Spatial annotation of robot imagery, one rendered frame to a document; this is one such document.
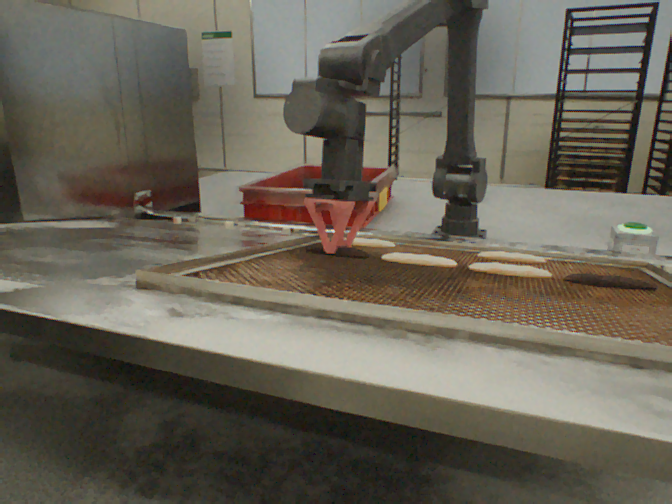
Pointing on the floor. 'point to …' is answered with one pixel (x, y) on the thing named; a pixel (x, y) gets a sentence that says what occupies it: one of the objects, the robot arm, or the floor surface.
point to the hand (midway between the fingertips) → (337, 246)
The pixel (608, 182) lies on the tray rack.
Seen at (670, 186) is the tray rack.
